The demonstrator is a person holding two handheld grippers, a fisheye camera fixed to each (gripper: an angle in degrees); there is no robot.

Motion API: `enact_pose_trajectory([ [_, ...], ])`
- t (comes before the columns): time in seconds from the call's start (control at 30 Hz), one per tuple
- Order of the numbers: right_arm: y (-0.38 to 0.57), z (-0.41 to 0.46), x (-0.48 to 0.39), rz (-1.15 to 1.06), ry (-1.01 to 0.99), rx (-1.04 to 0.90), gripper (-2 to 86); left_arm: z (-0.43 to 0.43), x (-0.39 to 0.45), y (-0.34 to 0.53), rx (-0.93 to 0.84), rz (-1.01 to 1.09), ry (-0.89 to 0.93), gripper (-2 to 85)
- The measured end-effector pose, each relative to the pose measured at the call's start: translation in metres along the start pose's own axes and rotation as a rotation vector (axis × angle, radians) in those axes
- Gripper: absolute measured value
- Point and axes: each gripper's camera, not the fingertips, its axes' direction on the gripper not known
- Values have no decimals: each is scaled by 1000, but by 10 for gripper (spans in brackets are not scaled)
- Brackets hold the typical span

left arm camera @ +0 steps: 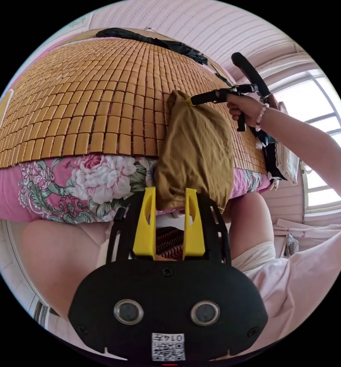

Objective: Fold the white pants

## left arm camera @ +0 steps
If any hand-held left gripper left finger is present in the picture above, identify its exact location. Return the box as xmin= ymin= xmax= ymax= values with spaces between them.
xmin=132 ymin=187 xmax=157 ymax=258

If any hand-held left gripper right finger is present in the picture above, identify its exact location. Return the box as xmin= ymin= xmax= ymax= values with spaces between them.
xmin=183 ymin=188 xmax=207 ymax=258

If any mustard brown garment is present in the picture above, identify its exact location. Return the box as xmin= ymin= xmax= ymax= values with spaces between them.
xmin=154 ymin=89 xmax=235 ymax=213

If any person's right forearm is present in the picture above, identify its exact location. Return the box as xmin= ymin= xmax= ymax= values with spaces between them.
xmin=256 ymin=104 xmax=341 ymax=208

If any person's right hand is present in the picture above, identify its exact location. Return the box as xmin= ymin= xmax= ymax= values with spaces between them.
xmin=226 ymin=94 xmax=268 ymax=128

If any black garment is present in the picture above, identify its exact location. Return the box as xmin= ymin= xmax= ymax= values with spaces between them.
xmin=95 ymin=27 xmax=209 ymax=66

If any bed with woven mat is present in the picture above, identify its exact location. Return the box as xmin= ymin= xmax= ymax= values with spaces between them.
xmin=0 ymin=36 xmax=274 ymax=225

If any pile of clothes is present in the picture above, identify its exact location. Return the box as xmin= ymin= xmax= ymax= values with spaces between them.
xmin=255 ymin=100 xmax=300 ymax=185

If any person's body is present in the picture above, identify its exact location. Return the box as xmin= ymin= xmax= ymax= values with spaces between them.
xmin=20 ymin=190 xmax=341 ymax=352

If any window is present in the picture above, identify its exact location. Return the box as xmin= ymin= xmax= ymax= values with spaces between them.
xmin=269 ymin=68 xmax=341 ymax=215

